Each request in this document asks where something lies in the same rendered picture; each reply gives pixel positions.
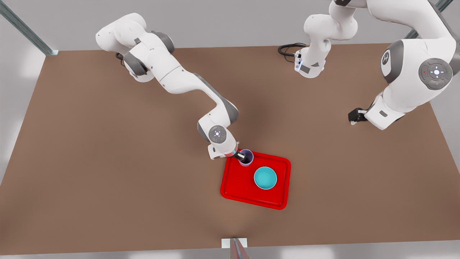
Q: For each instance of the purple cup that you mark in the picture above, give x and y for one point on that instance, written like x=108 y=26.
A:
x=247 y=160

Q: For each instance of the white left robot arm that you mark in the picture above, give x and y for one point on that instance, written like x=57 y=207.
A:
x=409 y=54

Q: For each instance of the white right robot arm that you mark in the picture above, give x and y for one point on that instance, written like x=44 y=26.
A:
x=169 y=70

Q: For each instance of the red tray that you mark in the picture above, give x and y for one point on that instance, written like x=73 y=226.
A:
x=240 y=183

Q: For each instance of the teal bowl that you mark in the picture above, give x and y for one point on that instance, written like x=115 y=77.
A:
x=265 y=178

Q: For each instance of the silver frame post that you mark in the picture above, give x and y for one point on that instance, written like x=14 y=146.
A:
x=25 y=28
x=235 y=248
x=427 y=18

